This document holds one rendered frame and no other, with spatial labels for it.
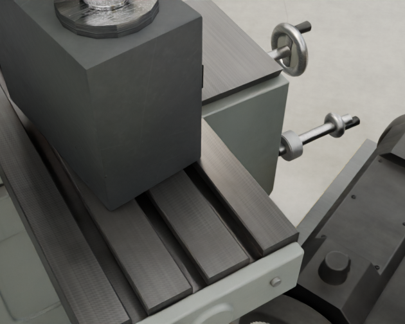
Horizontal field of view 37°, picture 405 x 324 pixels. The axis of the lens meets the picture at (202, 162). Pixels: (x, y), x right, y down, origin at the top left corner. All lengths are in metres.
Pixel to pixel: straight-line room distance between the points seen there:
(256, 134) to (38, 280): 0.49
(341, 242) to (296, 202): 0.81
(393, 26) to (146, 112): 2.11
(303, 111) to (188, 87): 1.57
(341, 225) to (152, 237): 0.54
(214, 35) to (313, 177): 0.87
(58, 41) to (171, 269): 0.23
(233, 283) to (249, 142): 0.60
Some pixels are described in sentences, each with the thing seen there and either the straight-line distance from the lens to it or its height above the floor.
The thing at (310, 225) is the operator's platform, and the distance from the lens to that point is 1.31.
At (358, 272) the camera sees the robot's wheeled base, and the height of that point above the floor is 0.61.
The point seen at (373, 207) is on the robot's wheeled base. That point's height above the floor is 0.59.
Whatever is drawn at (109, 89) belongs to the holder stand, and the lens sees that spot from 0.51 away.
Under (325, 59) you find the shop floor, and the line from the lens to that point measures 2.36.
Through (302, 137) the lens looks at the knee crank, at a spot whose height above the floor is 0.54.
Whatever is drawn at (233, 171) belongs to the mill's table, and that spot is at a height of 0.95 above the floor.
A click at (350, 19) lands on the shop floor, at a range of 2.59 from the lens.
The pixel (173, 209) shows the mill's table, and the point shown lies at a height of 0.95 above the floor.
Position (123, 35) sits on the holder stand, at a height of 1.14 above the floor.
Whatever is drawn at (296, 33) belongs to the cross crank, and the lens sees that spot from 1.26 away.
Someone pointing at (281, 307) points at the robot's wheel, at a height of 0.59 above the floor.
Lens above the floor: 1.44
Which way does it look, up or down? 48 degrees down
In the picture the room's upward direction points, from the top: 1 degrees clockwise
